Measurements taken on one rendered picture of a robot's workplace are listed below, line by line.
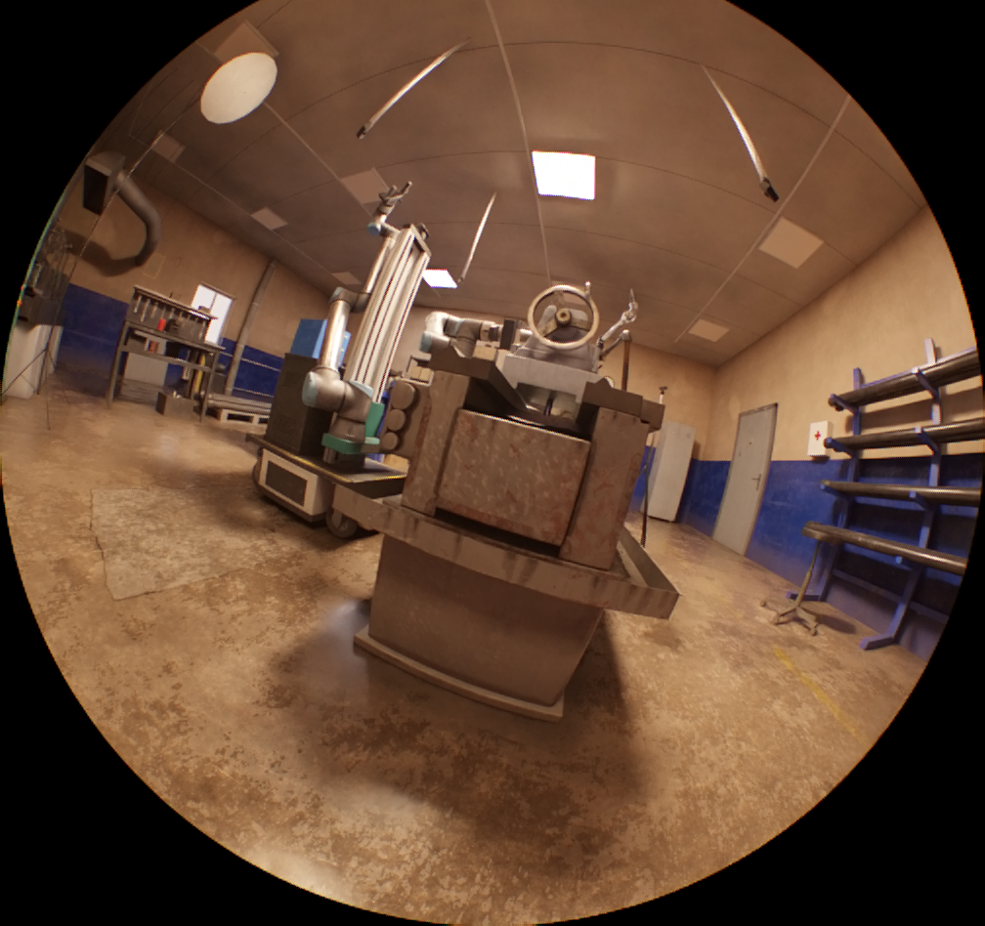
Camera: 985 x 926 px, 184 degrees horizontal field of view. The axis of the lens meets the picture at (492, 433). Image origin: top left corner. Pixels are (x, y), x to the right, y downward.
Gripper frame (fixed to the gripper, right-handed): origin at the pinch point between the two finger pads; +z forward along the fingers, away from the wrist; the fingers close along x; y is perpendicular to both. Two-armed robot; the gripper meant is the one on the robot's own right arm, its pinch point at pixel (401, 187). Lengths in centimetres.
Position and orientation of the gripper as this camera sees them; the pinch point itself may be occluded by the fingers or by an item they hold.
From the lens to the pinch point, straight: 205.3
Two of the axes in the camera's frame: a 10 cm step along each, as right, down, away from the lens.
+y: 5.7, 7.0, 4.3
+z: 6.7, -0.9, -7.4
